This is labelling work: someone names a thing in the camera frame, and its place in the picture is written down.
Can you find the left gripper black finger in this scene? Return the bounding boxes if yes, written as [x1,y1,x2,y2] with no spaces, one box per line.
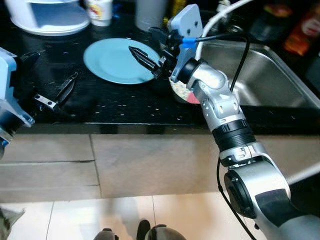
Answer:
[34,71,80,111]
[20,49,44,64]

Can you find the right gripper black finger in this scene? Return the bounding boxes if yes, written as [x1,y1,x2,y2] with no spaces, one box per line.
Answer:
[148,27,171,47]
[128,46,164,77]

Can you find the light blue plate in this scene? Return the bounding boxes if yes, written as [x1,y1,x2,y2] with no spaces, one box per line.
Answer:
[83,38,163,85]

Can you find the orange snack packet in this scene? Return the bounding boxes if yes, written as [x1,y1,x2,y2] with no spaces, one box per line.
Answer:
[284,5,320,56]

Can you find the white round plastic appliance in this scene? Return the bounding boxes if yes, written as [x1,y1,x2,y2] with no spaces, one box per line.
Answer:
[5,0,92,37]

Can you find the stainless steel sink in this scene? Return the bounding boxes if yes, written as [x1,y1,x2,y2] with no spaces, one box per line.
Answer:
[192,40,320,108]

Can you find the white printed paper cup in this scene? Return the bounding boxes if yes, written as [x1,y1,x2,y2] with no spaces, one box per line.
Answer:
[85,0,115,27]

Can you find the dark glass bottle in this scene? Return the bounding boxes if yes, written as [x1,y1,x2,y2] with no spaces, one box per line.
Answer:
[250,0,296,41]

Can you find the grey wooden cabinet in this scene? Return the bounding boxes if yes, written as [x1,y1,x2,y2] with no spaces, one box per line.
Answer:
[0,132,320,203]

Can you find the olive green bag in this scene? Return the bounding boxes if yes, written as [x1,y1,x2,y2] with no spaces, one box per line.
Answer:
[0,207,26,240]

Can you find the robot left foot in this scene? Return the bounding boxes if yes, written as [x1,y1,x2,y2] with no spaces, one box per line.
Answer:
[95,227,121,240]

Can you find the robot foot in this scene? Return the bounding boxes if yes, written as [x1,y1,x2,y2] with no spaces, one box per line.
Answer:
[137,219,186,240]
[95,227,121,240]

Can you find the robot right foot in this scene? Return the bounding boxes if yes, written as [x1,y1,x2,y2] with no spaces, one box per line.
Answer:
[137,219,186,240]

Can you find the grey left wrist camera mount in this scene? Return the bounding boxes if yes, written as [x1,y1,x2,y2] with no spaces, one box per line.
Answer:
[0,47,36,146]

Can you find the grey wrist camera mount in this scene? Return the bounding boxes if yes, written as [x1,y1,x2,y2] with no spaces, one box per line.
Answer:
[0,47,36,146]
[167,4,204,83]

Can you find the blue cable tie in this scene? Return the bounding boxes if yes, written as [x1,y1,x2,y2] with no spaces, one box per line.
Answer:
[181,36,197,49]

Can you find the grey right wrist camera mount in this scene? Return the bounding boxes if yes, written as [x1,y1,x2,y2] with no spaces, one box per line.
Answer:
[167,4,204,83]

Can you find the white flexible hose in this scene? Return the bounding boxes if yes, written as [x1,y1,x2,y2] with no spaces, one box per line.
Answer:
[195,0,253,61]

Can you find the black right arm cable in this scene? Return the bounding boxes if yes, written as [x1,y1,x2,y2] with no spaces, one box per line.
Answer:
[190,32,257,240]

